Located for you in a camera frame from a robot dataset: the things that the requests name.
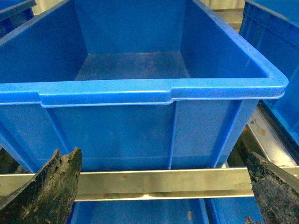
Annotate lower shelf blue bin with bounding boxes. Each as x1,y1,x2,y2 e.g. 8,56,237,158
67,197,263,224

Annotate steel front shelf rail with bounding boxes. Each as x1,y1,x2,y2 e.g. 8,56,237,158
0,167,299,203

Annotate right blue bin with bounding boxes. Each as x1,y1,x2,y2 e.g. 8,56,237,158
239,0,299,142

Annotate steel roller track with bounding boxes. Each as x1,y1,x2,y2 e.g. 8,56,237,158
240,101,299,167

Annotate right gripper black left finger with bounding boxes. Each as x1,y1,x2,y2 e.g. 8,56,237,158
0,147,82,224

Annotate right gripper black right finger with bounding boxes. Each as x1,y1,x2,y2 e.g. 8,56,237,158
247,152,299,224

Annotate left blue bin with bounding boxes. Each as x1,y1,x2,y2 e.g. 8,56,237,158
0,0,36,38

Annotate empty middle blue bin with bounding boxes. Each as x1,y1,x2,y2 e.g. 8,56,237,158
0,0,288,172

